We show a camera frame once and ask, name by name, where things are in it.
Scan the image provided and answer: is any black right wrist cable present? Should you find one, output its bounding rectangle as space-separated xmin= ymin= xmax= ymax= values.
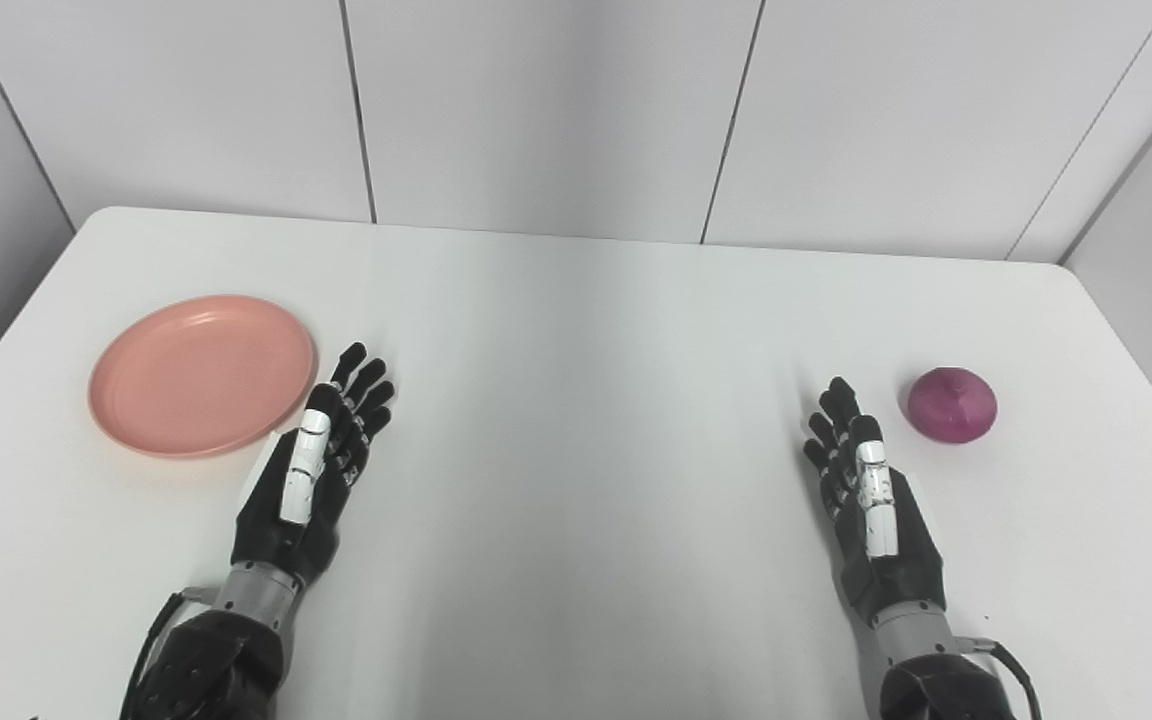
xmin=961 ymin=637 xmax=1043 ymax=720

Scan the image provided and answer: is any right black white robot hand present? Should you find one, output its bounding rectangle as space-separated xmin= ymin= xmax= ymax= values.
xmin=802 ymin=376 xmax=948 ymax=627

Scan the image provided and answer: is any purple red onion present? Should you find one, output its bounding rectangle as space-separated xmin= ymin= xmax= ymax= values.
xmin=907 ymin=366 xmax=998 ymax=443

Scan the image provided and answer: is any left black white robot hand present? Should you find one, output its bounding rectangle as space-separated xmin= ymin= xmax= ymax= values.
xmin=231 ymin=342 xmax=397 ymax=587

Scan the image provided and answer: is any pink round plate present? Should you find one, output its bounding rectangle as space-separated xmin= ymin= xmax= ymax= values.
xmin=88 ymin=294 xmax=318 ymax=460

